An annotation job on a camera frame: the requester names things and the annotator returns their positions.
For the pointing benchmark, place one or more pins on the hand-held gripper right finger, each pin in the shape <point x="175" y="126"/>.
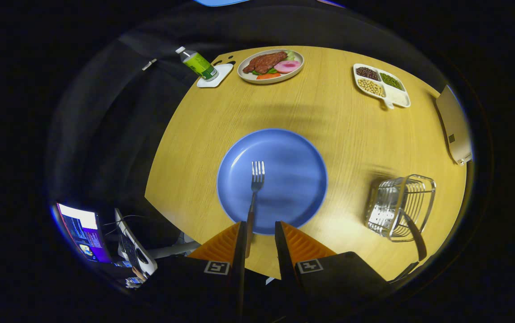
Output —
<point x="284" y="260"/>

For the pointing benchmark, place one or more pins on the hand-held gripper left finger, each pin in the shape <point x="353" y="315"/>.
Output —
<point x="242" y="269"/>

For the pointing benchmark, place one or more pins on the blue plate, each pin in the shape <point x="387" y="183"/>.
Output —
<point x="293" y="179"/>

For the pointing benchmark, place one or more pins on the white keyboard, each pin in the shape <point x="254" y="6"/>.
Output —
<point x="131" y="251"/>

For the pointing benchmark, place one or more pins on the computer monitor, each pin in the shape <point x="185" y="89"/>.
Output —
<point x="82" y="229"/>

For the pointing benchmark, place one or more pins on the white square coaster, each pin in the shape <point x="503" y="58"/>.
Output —
<point x="212" y="83"/>

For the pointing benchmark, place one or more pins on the plate of model steak meal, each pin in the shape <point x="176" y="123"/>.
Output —
<point x="266" y="63"/>

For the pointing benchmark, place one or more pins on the white divided tray of beans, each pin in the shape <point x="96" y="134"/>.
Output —
<point x="396" y="96"/>

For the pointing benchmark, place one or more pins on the green label water bottle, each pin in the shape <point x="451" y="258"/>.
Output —
<point x="199" y="65"/>

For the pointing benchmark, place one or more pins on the white toaster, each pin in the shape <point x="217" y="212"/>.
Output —
<point x="454" y="125"/>

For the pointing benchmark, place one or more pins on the small silver clip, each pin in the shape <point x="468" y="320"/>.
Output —
<point x="149" y="64"/>

